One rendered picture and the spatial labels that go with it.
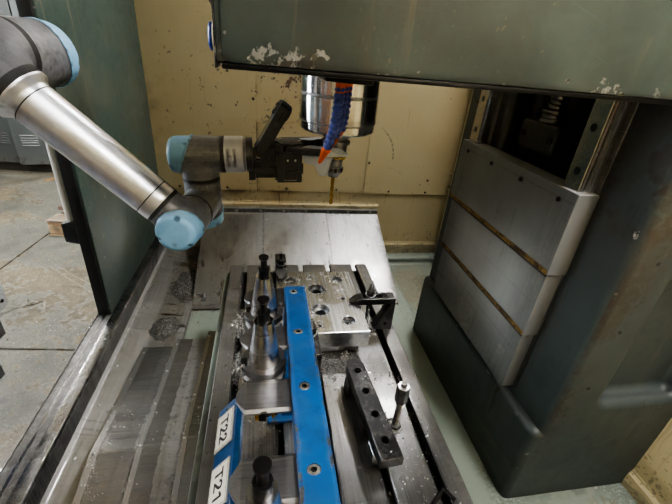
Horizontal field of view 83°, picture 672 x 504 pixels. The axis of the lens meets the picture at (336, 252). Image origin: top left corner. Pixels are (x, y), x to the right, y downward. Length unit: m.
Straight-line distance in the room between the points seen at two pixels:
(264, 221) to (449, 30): 1.52
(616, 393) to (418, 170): 1.33
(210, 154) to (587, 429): 1.05
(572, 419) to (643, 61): 0.74
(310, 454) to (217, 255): 1.43
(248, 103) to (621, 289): 1.53
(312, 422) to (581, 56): 0.58
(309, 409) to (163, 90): 1.60
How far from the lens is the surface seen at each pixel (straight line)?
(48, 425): 1.16
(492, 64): 0.57
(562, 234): 0.87
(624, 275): 0.85
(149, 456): 1.07
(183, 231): 0.72
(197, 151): 0.82
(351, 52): 0.50
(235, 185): 1.93
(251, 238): 1.86
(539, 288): 0.93
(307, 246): 1.84
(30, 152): 5.77
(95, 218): 1.32
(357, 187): 1.98
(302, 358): 0.56
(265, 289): 0.60
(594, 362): 0.96
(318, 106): 0.77
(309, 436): 0.48
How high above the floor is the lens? 1.62
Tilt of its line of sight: 28 degrees down
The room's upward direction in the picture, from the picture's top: 5 degrees clockwise
